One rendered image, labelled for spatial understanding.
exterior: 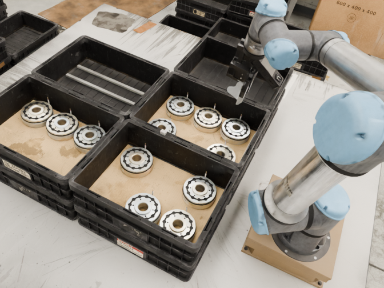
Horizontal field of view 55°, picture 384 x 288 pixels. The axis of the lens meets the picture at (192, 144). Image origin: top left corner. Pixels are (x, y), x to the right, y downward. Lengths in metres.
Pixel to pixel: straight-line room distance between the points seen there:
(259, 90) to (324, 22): 2.29
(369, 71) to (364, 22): 2.93
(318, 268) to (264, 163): 0.47
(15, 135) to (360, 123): 1.06
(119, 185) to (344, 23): 2.99
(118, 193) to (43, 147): 0.30
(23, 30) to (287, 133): 1.83
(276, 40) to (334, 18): 2.84
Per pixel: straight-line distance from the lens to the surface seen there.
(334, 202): 1.02
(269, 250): 1.16
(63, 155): 1.25
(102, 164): 1.16
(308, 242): 1.14
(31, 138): 1.32
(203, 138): 1.30
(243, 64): 1.14
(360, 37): 3.80
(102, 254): 1.19
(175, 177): 1.18
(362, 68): 0.87
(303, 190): 0.81
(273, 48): 0.94
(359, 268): 1.35
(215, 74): 1.59
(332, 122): 0.65
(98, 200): 1.02
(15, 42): 2.60
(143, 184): 1.15
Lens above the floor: 1.77
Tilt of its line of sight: 48 degrees down
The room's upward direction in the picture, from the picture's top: 10 degrees clockwise
